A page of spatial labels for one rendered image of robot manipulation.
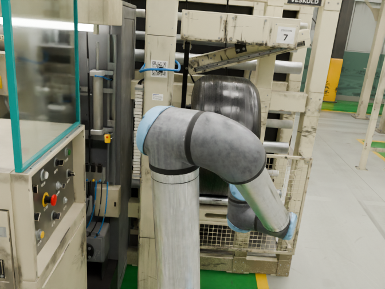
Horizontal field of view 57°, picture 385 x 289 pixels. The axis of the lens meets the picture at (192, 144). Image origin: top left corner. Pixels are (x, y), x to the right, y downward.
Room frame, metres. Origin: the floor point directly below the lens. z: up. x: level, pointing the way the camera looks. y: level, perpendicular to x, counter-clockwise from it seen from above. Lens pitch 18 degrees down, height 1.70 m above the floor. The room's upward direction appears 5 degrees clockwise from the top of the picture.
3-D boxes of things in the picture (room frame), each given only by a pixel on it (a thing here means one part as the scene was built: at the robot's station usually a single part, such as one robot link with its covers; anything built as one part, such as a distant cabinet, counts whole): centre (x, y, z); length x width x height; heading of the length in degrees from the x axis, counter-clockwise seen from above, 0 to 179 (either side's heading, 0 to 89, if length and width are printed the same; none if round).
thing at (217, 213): (1.60, -0.08, 0.84); 0.36 x 0.09 x 0.06; 91
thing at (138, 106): (1.68, 0.27, 1.19); 0.05 x 0.04 x 0.48; 1
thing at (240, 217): (1.11, -0.20, 1.11); 0.12 x 0.09 x 0.12; 61
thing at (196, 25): (2.04, -0.19, 1.71); 0.61 x 0.25 x 0.15; 91
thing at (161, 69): (1.71, 0.18, 1.52); 0.19 x 0.19 x 0.06; 1
